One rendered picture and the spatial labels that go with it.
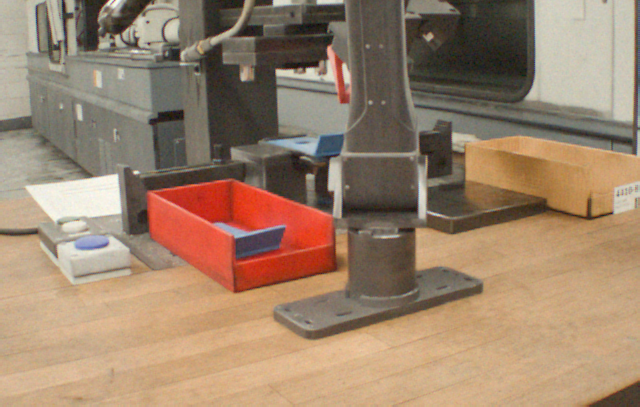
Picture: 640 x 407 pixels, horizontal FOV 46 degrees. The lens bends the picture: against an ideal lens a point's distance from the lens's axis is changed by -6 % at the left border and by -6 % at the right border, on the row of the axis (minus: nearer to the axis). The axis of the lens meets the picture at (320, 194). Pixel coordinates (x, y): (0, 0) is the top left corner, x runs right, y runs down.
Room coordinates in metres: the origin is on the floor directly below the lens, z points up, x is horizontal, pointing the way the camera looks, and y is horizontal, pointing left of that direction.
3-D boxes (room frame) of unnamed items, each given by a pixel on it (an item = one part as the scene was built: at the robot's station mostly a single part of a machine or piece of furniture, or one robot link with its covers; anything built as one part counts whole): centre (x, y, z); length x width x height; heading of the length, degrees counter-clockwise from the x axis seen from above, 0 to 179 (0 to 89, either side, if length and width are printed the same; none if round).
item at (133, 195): (0.99, 0.23, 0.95); 0.06 x 0.03 x 0.09; 121
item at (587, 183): (1.09, -0.34, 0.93); 0.25 x 0.13 x 0.08; 31
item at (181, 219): (0.87, 0.10, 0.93); 0.25 x 0.12 x 0.06; 31
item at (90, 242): (0.82, 0.25, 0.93); 0.04 x 0.04 x 0.02
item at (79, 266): (0.82, 0.25, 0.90); 0.07 x 0.07 x 0.06; 31
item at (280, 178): (1.12, 0.01, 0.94); 0.20 x 0.10 x 0.07; 121
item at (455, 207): (1.03, -0.19, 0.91); 0.17 x 0.16 x 0.02; 121
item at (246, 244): (0.90, 0.11, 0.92); 0.15 x 0.07 x 0.03; 38
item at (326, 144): (1.08, 0.01, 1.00); 0.15 x 0.07 x 0.03; 31
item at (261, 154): (1.12, 0.01, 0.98); 0.20 x 0.10 x 0.01; 121
